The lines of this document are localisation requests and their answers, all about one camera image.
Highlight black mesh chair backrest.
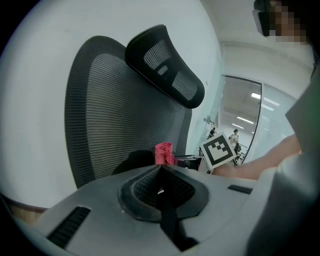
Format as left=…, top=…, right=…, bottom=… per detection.
left=64, top=35, right=194, bottom=190

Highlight person's right forearm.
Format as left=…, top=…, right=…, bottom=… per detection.
left=214, top=133, right=302, bottom=181

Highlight black head-worn camera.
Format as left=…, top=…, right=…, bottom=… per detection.
left=251, top=0, right=277, bottom=38

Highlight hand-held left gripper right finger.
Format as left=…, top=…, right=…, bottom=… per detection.
left=161, top=164, right=258, bottom=243

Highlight frosted glass door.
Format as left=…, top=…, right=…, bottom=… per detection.
left=186, top=73, right=227, bottom=161

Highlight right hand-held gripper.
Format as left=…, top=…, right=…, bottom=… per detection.
left=174, top=133, right=238, bottom=176

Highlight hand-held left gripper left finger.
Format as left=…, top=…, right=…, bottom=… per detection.
left=24, top=163, right=181, bottom=256

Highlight red cloth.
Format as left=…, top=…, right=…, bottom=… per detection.
left=154, top=141, right=175, bottom=166

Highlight glass partition with blinds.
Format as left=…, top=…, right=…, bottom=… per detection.
left=248, top=83, right=300, bottom=166

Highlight black mesh chair headrest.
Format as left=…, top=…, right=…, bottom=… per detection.
left=124, top=24, right=206, bottom=110

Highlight black chair lumbar support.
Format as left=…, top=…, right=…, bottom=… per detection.
left=111, top=149, right=156, bottom=176

